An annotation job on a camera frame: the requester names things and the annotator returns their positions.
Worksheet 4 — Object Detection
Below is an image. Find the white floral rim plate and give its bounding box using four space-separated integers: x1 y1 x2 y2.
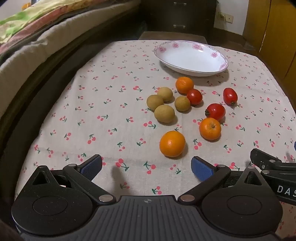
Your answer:
154 40 229 77

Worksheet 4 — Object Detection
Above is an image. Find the dark wooden table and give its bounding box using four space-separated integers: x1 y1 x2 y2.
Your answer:
138 31 208 44

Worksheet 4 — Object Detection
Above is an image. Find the white wall outlet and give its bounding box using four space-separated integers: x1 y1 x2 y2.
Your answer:
218 12 233 23

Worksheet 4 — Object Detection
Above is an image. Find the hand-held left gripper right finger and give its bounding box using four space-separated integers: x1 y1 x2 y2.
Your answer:
178 156 263 205

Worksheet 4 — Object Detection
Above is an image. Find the tan longan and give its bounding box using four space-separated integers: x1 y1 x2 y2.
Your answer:
174 96 191 112
146 95 164 110
154 105 175 123
157 87 174 102

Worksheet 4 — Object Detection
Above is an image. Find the elongated red tomato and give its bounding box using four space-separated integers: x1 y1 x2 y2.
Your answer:
223 88 238 106

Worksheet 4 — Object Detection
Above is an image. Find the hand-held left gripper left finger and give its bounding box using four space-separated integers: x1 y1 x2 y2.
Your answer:
31 155 116 205

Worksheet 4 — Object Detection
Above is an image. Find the colourful floral quilt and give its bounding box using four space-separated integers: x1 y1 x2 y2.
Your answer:
0 0 111 50

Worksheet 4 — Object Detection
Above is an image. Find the round red tomato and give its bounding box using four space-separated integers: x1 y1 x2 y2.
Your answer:
186 89 203 106

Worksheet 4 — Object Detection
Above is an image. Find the red tomato with stem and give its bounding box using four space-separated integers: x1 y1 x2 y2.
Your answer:
205 103 226 122

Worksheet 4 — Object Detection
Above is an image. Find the cherry print tablecloth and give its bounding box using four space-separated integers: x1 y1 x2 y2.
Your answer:
14 39 296 237

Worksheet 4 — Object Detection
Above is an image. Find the orange mandarin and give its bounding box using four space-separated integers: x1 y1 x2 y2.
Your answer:
159 131 186 158
175 77 194 94
199 118 222 141

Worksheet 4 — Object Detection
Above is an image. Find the light wooden wardrobe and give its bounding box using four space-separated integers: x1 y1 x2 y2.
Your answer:
243 0 296 80

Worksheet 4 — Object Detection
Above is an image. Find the beige mattress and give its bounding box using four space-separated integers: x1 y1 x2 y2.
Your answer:
0 7 142 118

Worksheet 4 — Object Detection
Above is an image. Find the dark wooden nightstand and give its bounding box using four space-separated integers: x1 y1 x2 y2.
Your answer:
140 0 218 35

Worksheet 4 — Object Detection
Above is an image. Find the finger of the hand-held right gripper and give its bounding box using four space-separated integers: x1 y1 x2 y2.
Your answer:
250 148 283 171
286 141 296 163

